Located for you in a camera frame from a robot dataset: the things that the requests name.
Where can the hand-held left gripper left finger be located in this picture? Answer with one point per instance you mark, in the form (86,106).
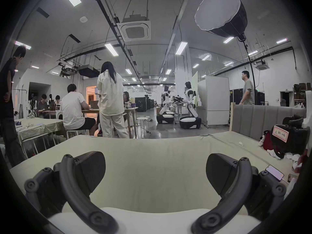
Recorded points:
(73,191)

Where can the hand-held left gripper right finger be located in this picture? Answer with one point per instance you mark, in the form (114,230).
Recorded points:
(240,191)

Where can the wooden table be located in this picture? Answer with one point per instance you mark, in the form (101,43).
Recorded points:
(131,110)

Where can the white round stool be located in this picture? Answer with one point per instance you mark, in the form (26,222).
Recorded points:
(76,131)
(142,119)

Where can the table with beige sheet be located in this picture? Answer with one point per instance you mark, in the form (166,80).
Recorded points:
(39,128)

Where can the white humanoid robot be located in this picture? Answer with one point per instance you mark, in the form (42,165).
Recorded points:
(190,111)
(166,106)

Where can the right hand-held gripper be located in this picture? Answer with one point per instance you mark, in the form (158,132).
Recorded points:
(309,111)

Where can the bed with beige sheet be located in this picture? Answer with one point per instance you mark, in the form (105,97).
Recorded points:
(156,167)

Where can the red white plush toy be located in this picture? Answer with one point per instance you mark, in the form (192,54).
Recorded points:
(267,140)

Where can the group of people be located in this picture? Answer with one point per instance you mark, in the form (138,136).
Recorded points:
(47,105)

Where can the grey padded headboard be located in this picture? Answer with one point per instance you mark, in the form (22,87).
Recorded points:
(253,118)

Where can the softbox lamp on stand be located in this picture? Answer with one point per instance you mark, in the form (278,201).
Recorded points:
(221,13)

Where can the person's right hand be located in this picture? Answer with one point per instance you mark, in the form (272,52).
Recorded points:
(301,163)

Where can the phone with pink screen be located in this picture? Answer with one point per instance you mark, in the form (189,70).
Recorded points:
(274,172)

